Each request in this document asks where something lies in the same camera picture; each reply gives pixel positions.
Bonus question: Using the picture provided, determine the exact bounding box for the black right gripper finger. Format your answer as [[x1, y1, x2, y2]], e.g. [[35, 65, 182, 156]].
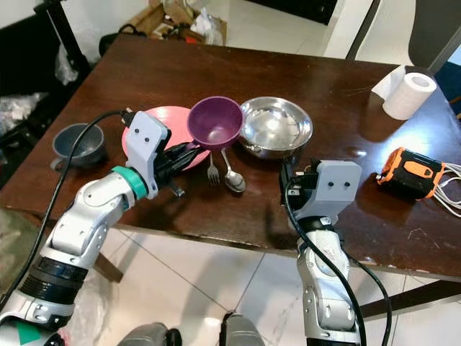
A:
[[279, 159, 296, 210]]

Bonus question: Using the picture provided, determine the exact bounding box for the purple cup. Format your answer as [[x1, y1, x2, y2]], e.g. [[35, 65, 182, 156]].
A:
[[187, 96, 244, 152]]

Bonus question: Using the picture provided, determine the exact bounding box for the pink plate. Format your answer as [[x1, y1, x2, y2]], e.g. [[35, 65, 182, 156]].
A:
[[121, 106, 211, 172]]

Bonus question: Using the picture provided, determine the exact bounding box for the metal fork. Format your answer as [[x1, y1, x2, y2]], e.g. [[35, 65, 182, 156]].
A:
[[206, 153, 223, 186]]

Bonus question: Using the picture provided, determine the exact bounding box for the metal spoon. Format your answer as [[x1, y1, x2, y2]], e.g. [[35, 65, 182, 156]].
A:
[[219, 149, 248, 194]]

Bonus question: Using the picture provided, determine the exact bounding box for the steel bowl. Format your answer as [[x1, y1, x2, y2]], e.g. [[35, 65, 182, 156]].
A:
[[239, 97, 315, 160]]

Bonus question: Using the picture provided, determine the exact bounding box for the dark grey cup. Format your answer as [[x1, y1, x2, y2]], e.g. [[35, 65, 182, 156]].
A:
[[51, 123, 106, 172]]

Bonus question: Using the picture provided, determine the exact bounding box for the orange black tape measure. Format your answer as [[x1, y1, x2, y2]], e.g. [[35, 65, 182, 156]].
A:
[[376, 147, 447, 200]]

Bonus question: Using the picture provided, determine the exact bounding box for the dark wooden table leg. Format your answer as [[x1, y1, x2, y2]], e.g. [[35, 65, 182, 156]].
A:
[[92, 251, 125, 283], [359, 278, 461, 319]]

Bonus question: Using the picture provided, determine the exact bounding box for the olive green cloth bag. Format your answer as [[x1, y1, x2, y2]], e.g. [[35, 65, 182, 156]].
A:
[[0, 209, 44, 318]]

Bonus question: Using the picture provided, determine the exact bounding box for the black bag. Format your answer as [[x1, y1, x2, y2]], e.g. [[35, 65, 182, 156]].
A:
[[99, 25, 146, 60]]

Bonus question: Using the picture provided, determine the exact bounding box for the brown cardboard box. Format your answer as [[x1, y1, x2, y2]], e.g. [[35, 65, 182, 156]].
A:
[[126, 0, 228, 46]]

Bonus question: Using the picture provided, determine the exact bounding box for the white toilet paper roll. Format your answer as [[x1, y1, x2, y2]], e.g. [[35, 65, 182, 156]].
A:
[[371, 65, 438, 121]]

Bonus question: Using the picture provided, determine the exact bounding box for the crumpled clear plastic bag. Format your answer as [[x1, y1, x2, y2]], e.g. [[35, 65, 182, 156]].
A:
[[0, 92, 48, 134]]

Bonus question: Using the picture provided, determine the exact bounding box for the small clear plastic bag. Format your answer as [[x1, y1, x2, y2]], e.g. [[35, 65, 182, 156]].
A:
[[56, 45, 80, 86]]

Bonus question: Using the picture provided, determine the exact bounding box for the grey robot right leg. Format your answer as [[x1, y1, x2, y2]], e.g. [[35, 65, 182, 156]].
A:
[[220, 311, 267, 346]]

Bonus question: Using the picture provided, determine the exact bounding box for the grey robot leg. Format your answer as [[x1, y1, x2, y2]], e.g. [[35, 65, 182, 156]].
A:
[[220, 311, 267, 346], [115, 322, 182, 346]]

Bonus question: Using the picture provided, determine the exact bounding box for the black metal rack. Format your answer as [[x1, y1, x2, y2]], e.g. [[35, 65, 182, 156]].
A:
[[0, 0, 116, 163]]

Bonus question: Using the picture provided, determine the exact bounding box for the grey robot left leg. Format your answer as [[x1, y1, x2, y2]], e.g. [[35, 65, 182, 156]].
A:
[[115, 322, 182, 346]]

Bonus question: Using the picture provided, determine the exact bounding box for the grey chair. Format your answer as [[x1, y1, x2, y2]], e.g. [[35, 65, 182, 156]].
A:
[[346, 0, 461, 73]]

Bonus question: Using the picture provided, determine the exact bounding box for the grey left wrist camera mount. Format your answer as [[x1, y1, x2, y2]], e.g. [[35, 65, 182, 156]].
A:
[[125, 110, 175, 200]]

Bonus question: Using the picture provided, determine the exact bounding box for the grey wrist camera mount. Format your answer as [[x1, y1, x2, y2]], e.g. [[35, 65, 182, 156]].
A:
[[125, 110, 175, 200], [312, 159, 363, 221]]

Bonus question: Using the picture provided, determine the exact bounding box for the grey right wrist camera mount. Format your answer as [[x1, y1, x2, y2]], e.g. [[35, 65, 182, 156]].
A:
[[312, 159, 363, 221]]

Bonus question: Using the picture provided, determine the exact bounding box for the white cable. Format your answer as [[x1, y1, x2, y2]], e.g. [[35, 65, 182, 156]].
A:
[[438, 162, 461, 218]]

